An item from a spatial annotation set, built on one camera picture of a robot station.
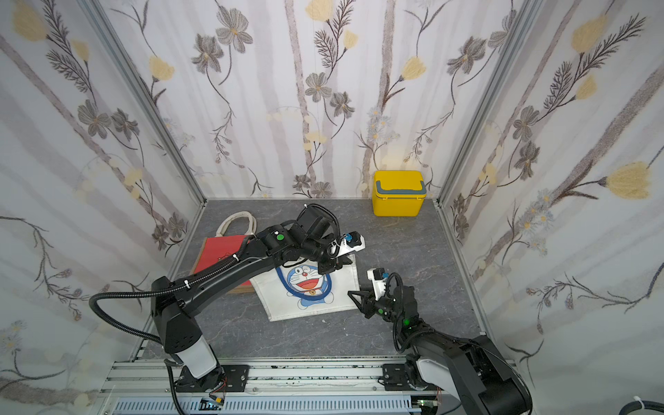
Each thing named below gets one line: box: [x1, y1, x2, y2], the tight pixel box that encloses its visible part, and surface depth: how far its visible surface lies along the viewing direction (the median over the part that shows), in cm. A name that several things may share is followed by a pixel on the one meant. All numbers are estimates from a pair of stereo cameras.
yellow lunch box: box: [371, 170, 428, 218], surface depth 110 cm
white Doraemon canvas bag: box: [249, 254, 361, 322], surface depth 81 cm
